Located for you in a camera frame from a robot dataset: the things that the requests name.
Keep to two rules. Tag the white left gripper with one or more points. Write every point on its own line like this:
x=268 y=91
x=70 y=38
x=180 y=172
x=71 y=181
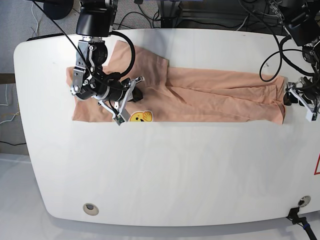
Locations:
x=305 y=92

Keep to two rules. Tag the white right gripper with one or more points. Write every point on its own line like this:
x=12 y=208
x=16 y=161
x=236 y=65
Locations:
x=115 y=101

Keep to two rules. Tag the peach pink T-shirt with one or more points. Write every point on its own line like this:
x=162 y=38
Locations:
x=174 y=94

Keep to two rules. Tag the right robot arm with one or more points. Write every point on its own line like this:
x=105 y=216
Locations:
x=95 y=22

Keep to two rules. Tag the black flat bar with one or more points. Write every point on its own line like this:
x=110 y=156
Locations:
x=45 y=36

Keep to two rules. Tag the black round stand base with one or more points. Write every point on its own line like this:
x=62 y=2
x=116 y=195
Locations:
x=58 y=9

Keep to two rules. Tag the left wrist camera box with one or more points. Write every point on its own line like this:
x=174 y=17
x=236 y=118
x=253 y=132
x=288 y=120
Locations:
x=311 y=116

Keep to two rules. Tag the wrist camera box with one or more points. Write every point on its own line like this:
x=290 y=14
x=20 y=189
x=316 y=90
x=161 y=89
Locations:
x=311 y=116
x=122 y=117

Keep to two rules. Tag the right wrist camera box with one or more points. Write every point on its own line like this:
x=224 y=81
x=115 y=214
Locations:
x=122 y=117

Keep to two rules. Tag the black aluminium frame post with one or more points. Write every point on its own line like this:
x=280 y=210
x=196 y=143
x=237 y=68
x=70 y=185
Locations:
x=170 y=13

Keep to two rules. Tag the right table cable grommet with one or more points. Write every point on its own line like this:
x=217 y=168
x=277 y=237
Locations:
x=304 y=201

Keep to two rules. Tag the table cable grommet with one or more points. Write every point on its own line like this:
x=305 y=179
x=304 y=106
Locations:
x=90 y=209
x=304 y=201

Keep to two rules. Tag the black clamp mount with cable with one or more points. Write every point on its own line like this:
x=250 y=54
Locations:
x=301 y=221

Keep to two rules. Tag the left table cable grommet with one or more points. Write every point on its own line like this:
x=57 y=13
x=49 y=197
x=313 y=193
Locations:
x=90 y=209

